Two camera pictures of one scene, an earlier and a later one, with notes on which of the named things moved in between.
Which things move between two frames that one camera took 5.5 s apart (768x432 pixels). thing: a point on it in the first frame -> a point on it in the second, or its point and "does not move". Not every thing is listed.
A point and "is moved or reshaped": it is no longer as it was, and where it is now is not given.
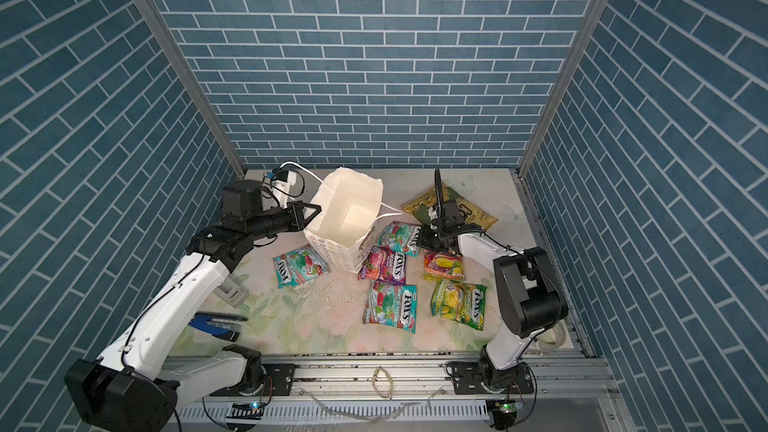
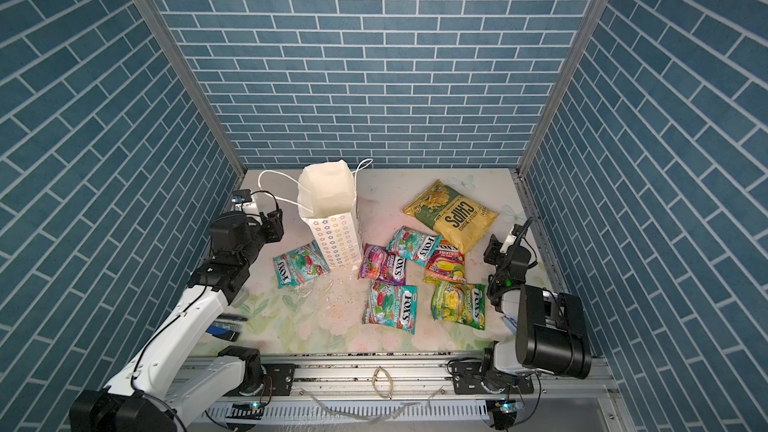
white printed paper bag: x=342 y=229 is moved or reshaped
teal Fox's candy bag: x=402 y=237 is moved or reshaped
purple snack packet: x=383 y=264 does not move
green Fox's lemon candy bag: x=463 y=303 does not move
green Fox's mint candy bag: x=299 y=267 does not move
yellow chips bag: x=426 y=206 does not move
